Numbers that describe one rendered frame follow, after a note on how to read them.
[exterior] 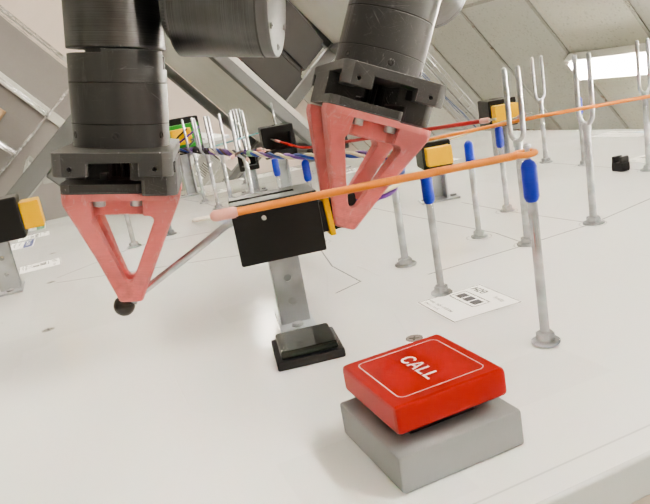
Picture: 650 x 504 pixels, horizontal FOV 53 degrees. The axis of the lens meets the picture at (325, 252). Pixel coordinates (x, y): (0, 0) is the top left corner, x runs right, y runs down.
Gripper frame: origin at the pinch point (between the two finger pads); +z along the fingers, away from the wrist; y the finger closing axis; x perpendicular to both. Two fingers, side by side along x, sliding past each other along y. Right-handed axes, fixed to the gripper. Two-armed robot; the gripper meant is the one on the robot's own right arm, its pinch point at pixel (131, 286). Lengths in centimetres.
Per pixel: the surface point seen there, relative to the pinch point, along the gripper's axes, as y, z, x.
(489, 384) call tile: -20.3, -1.6, -15.7
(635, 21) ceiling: 276, -48, -223
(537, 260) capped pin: -12.1, -4.2, -21.7
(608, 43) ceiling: 303, -38, -226
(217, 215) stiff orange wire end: -11.8, -6.8, -5.5
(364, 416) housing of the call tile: -18.0, 0.7, -11.3
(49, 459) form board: -11.7, 5.2, 3.0
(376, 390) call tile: -19.4, -1.2, -11.4
